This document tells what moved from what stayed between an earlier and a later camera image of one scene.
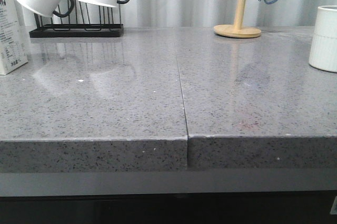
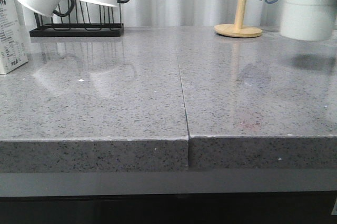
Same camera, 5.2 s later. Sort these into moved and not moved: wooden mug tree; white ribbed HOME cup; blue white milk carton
Moved: white ribbed HOME cup
Not moved: wooden mug tree; blue white milk carton
